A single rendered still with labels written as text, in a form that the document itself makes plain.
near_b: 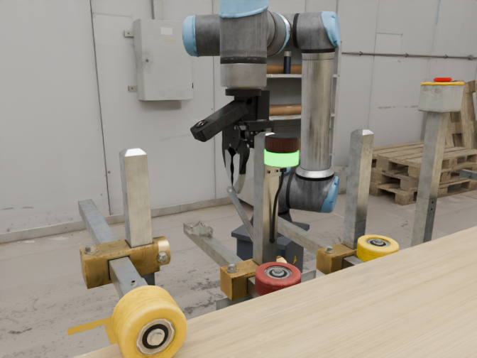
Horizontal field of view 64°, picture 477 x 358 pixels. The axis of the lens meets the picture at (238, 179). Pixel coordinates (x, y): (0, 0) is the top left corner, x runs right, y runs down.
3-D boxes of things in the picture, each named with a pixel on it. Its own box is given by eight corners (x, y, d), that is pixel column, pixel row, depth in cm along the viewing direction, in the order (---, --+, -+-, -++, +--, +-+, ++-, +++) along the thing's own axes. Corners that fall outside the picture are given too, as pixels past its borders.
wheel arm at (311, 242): (260, 225, 115) (260, 212, 114) (270, 223, 117) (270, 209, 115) (375, 294, 78) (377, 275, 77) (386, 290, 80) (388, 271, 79)
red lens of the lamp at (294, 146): (258, 148, 69) (258, 135, 68) (285, 145, 71) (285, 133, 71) (277, 153, 63) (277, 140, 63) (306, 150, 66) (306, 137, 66)
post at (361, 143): (336, 319, 96) (351, 128, 84) (346, 315, 98) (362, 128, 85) (346, 327, 93) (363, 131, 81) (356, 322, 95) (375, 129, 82)
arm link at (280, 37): (244, 15, 89) (222, 6, 78) (292, 12, 85) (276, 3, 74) (244, 57, 92) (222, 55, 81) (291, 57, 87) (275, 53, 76)
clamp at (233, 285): (219, 289, 77) (219, 266, 75) (275, 273, 83) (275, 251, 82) (233, 303, 72) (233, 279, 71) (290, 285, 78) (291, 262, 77)
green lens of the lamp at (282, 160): (258, 161, 69) (258, 149, 69) (284, 158, 72) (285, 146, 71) (277, 167, 64) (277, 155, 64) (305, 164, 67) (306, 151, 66)
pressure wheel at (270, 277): (245, 321, 71) (246, 265, 68) (281, 309, 74) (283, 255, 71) (270, 347, 64) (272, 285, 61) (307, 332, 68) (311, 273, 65)
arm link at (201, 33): (270, 15, 142) (173, 9, 84) (302, 13, 137) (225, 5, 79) (270, 47, 146) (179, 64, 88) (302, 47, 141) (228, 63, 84)
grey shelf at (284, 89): (233, 203, 385) (233, 40, 345) (304, 190, 427) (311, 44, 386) (257, 217, 347) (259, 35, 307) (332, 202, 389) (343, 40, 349)
